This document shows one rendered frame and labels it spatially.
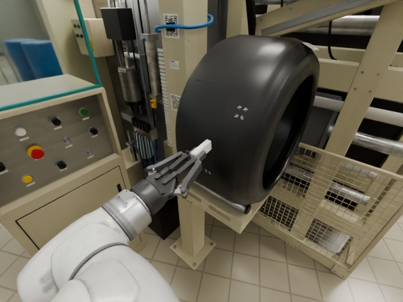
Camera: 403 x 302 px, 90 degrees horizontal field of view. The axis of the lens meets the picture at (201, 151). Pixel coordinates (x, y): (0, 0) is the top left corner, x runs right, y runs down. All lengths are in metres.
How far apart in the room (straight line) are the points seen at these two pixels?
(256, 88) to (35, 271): 0.53
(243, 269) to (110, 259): 1.47
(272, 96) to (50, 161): 0.95
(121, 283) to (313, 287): 1.63
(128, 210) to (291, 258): 1.60
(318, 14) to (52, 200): 1.34
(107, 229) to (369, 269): 1.94
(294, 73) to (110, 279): 0.56
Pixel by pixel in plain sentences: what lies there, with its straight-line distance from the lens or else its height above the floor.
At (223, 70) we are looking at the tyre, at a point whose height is 1.42.
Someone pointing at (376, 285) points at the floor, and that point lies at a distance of 2.06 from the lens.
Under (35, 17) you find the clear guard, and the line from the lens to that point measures 0.99.
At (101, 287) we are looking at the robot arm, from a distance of 0.29.
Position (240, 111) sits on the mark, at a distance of 0.51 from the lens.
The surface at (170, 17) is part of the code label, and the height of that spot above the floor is 1.54.
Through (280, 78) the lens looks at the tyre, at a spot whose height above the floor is 1.42.
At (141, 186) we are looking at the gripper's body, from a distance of 0.43.
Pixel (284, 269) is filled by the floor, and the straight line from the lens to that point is 1.82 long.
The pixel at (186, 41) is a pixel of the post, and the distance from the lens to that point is 0.82.
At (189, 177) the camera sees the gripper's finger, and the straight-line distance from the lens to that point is 0.46.
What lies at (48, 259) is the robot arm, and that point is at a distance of 0.41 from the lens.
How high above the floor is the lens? 1.55
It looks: 34 degrees down
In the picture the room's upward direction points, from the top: straight up
